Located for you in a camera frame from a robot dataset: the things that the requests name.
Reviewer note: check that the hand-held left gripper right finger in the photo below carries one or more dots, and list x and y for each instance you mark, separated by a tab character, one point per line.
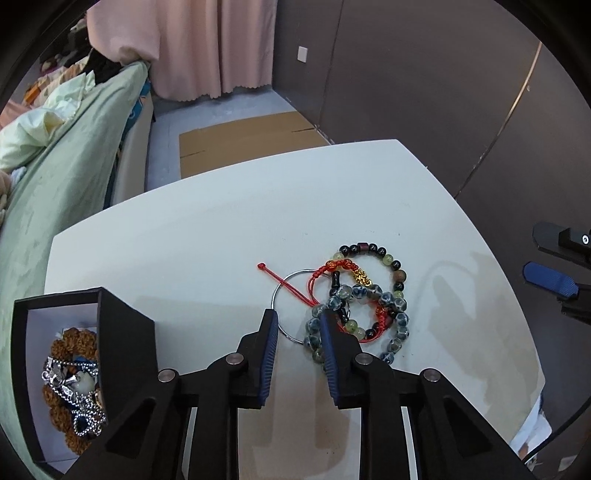
330	355

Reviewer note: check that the white wall socket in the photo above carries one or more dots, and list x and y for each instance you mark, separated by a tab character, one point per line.
302	54

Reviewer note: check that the silver bangle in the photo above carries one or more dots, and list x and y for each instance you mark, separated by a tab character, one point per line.
274	302

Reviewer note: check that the white table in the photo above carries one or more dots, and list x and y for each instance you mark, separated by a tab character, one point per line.
231	221

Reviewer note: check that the bed with green sheet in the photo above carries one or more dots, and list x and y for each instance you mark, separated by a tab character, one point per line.
60	184

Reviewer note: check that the black garment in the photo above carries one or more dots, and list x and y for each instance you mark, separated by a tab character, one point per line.
104	67

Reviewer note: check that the brown cardboard sheet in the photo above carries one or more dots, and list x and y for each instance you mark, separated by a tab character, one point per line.
240	138

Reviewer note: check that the black jewelry box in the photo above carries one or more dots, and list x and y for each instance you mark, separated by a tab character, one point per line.
124	332

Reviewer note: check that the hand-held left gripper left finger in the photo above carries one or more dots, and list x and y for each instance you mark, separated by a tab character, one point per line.
268	355

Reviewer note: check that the pale green duvet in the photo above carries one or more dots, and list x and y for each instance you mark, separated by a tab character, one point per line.
27	134

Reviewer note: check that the wide pink curtain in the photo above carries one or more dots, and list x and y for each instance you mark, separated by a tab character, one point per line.
194	46

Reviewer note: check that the pink plush blanket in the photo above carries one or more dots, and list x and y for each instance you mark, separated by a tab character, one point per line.
3	189

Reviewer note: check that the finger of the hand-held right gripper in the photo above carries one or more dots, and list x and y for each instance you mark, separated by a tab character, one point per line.
551	240
549	277

